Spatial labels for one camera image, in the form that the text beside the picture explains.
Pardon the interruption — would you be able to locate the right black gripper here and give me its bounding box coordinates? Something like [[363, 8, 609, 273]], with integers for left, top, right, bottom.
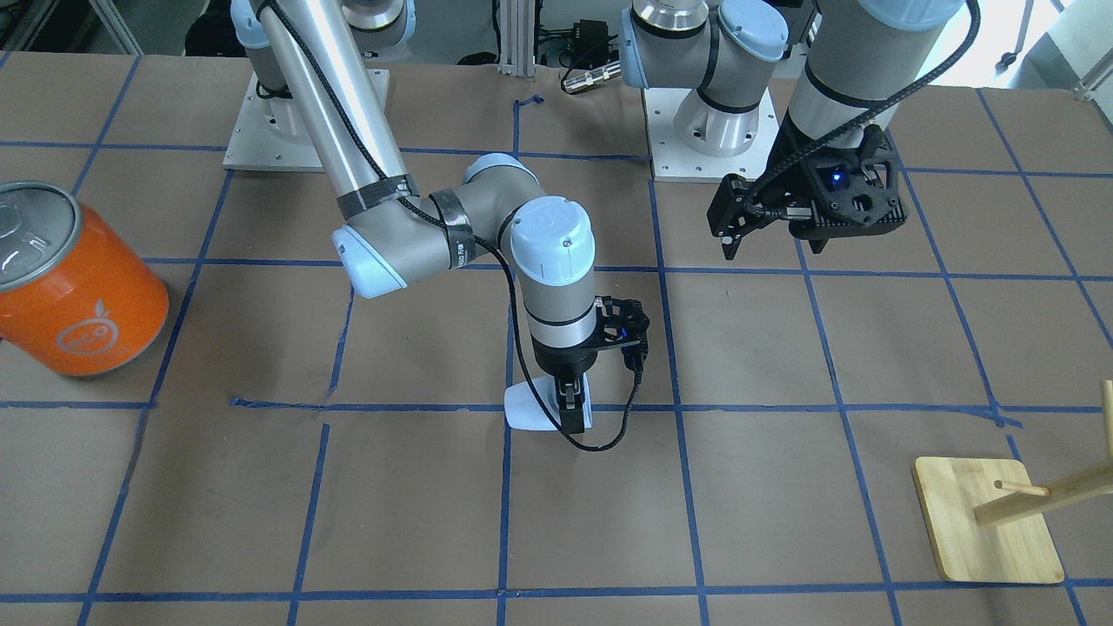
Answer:
[[533, 343, 597, 436]]

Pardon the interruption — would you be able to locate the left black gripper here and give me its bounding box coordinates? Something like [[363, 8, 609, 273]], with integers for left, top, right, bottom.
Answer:
[[706, 123, 907, 261]]

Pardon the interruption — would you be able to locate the white plastic cup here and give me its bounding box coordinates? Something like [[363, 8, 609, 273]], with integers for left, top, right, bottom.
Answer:
[[503, 374, 562, 431]]

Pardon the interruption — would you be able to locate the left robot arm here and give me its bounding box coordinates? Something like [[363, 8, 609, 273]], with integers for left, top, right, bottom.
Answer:
[[617, 1, 979, 260]]

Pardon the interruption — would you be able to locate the wooden cup stand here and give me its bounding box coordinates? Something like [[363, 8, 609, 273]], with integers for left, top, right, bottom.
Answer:
[[912, 380, 1113, 583]]

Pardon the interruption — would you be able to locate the orange tin can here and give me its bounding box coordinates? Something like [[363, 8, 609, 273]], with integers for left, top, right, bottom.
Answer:
[[1, 180, 170, 376]]

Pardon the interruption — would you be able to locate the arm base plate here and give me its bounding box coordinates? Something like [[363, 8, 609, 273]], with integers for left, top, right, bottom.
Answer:
[[643, 88, 778, 183], [223, 75, 326, 174]]

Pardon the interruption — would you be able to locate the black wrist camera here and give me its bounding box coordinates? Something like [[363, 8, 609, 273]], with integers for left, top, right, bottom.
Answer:
[[590, 296, 650, 374]]

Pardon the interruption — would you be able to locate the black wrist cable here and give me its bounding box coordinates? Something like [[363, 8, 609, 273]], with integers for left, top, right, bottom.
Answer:
[[270, 0, 649, 452]]

